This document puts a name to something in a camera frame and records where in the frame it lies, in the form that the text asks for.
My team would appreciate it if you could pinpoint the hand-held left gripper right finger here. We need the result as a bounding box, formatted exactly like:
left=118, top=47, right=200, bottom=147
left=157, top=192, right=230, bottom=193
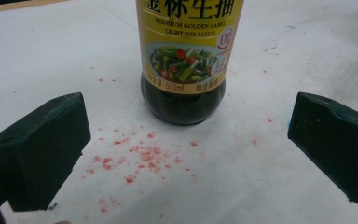
left=287, top=91, right=358, bottom=204

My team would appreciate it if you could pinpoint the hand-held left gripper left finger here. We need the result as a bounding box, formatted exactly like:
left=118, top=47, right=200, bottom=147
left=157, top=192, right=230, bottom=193
left=0, top=91, right=92, bottom=224

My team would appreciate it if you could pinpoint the dark sauce bottle yellow label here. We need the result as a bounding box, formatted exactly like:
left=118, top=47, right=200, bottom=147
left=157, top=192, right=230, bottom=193
left=135, top=0, right=245, bottom=127

